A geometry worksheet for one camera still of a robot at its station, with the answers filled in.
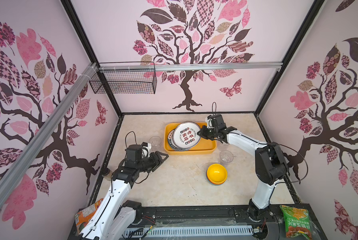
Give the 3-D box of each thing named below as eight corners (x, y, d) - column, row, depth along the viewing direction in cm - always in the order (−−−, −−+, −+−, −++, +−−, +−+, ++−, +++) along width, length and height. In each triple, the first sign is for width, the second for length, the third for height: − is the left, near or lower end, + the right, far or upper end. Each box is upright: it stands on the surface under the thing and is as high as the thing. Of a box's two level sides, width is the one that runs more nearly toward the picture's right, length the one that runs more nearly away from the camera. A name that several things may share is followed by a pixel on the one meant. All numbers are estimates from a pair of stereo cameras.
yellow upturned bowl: (206, 186, 85) (208, 181, 79) (205, 168, 91) (206, 163, 86) (226, 186, 84) (229, 181, 79) (223, 168, 91) (225, 163, 86)
